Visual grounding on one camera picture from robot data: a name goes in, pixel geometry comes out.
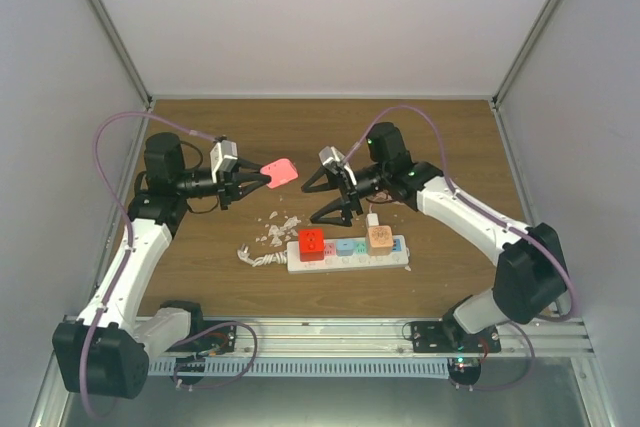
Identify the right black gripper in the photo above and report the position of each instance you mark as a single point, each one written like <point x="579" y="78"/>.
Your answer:
<point x="349" y="193"/>

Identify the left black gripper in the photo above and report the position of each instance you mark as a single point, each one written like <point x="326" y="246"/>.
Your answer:
<point x="230" y="184"/>

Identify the pink plug adapter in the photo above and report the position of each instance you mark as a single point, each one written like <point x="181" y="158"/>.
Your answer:
<point x="281" y="172"/>

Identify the red cube plug adapter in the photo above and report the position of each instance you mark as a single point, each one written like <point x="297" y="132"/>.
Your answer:
<point x="311" y="245"/>

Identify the white power strip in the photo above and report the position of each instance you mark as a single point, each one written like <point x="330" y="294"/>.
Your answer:
<point x="398" y="258"/>

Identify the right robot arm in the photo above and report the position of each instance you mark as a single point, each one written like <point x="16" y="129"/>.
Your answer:
<point x="530" y="267"/>

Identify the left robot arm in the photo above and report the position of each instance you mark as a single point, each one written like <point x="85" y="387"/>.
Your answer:
<point x="105" y="351"/>

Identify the blue plug adapter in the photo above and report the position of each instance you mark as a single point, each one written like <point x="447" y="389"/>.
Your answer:
<point x="345" y="247"/>

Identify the tan wooden plug adapter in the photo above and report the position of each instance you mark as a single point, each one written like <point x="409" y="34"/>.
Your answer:
<point x="379" y="240"/>

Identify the white usb charger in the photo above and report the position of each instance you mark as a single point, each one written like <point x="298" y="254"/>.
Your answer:
<point x="372" y="220"/>

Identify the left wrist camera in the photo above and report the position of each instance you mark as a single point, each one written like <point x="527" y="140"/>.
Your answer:
<point x="223" y="157"/>

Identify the aluminium front rail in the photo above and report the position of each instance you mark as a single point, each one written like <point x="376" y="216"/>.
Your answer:
<point x="389" y="338"/>

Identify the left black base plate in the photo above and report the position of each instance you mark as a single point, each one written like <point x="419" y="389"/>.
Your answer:
<point x="217" y="342"/>

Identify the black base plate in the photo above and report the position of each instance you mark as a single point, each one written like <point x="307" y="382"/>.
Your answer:
<point x="217" y="342"/>
<point x="429" y="336"/>

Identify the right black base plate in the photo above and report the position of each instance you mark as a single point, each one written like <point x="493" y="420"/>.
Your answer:
<point x="429" y="336"/>

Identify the slotted cable duct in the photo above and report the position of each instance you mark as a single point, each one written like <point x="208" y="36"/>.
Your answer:
<point x="320" y="368"/>

